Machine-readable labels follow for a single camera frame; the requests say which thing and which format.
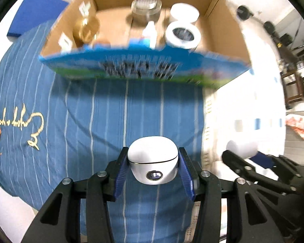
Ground white round container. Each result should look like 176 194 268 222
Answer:
170 2 200 25

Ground orange patterned cloth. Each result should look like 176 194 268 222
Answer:
285 113 304 140

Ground cardboard box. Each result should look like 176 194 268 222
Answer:
39 0 252 90

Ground plaid bed sheet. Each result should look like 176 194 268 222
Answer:
193 66 288 243

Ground black weight plates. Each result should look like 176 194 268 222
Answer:
279 34 293 46

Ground short barbell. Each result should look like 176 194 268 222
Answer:
235 4 275 34

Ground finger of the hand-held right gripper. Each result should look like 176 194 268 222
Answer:
222 150 295 196
250 151 304 183

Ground white jar with black lid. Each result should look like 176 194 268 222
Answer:
165 21 202 49

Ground grey upholstered chair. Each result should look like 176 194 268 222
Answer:
284 128 304 166

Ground blue striped duvet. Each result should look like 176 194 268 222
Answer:
0 18 208 243

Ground white spray bottle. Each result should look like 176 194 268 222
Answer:
142 20 158 49

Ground blue foam cushion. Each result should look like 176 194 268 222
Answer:
6 0 69 38

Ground gold round tin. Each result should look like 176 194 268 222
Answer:
74 15 101 44

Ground round metal tin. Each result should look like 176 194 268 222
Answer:
131 0 163 24

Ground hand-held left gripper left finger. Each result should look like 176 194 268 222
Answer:
20 146 130 243

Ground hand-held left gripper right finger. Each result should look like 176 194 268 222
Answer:
178 147 285 243

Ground dark wooden chair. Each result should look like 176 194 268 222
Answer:
279 63 304 109

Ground white earbuds case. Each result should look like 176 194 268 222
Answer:
127 136 179 185

